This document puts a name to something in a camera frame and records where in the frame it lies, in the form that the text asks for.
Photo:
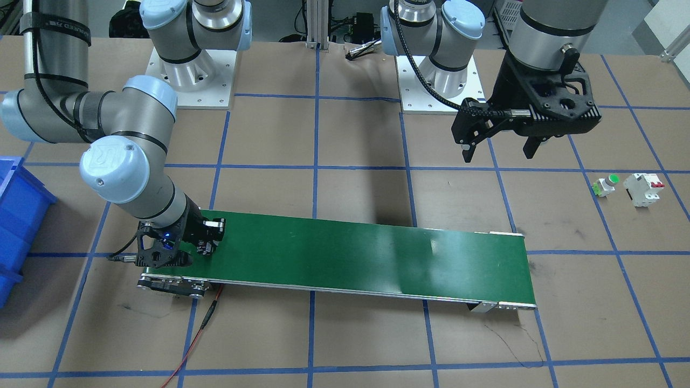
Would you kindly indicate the blue plastic bin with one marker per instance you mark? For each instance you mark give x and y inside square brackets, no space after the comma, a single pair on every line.
[24,203]

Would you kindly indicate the green conveyor belt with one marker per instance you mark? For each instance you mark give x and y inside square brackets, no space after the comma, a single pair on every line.
[488,270]

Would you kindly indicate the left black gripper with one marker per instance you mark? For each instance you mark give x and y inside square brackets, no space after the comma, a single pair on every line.
[499,85]

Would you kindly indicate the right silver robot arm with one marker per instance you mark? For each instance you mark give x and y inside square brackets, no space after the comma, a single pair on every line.
[128,132]

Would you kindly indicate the green push button switch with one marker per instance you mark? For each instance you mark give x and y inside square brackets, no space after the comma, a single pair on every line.
[602,187]

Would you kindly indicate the aluminium frame post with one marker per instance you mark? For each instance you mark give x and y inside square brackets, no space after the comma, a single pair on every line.
[318,25]

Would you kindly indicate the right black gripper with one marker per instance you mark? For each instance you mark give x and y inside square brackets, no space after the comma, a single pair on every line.
[192,224]

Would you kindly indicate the white circuit breaker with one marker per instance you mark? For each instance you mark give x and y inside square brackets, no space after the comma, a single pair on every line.
[643,189]

